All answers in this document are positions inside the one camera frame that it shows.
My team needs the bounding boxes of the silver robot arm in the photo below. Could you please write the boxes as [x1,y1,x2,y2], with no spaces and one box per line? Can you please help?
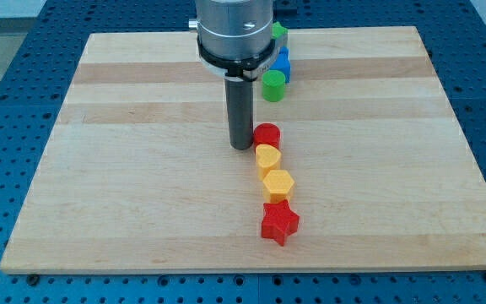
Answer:
[195,0,288,82]

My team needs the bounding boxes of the red star block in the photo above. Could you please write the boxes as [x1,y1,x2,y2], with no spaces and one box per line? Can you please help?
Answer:
[261,199,300,247]

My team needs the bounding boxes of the yellow heart block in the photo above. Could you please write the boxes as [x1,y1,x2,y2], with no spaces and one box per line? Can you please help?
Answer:
[255,144,282,181]

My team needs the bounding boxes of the red cylinder block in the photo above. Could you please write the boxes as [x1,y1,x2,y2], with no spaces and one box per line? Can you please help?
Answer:
[253,122,281,149]

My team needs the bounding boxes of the yellow hexagon block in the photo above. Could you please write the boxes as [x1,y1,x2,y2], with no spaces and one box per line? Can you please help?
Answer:
[262,170,295,204]

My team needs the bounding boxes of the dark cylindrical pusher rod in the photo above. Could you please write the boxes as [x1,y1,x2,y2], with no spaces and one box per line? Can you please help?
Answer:
[224,80,253,150]

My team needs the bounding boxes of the green cylinder block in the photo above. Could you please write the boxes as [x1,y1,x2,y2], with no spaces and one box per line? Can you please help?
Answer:
[262,70,286,102]

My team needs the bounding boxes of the blue block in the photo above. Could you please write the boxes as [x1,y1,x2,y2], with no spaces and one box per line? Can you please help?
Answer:
[270,46,291,84]

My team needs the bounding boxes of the wooden board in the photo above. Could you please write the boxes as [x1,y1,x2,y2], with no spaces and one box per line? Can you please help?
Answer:
[0,26,486,274]

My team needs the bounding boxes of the green block at back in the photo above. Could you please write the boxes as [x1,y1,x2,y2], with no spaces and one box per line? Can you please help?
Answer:
[272,21,289,40]

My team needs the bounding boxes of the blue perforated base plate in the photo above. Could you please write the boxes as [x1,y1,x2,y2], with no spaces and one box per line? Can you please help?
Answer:
[0,0,486,303]

